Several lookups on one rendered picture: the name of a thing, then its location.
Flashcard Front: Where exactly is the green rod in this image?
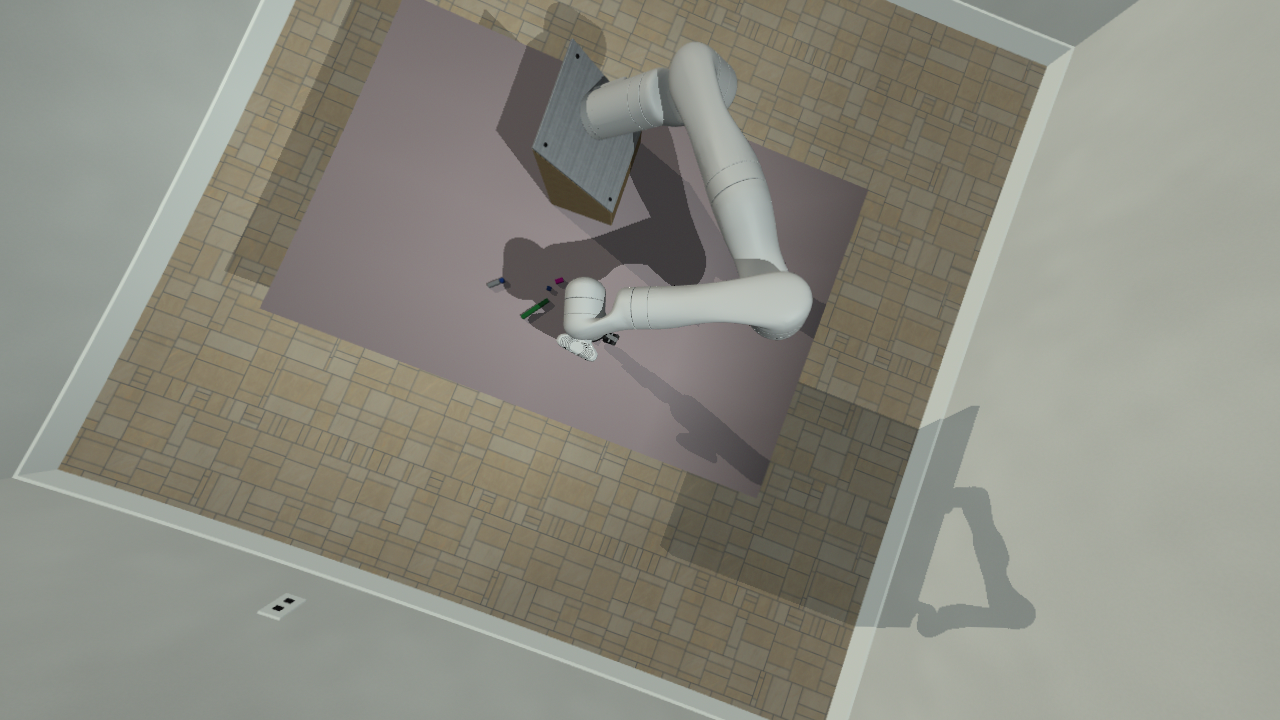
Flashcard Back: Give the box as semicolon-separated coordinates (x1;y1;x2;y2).
521;299;549;319

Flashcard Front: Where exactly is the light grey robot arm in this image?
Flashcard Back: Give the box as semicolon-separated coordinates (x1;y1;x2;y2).
556;42;813;363

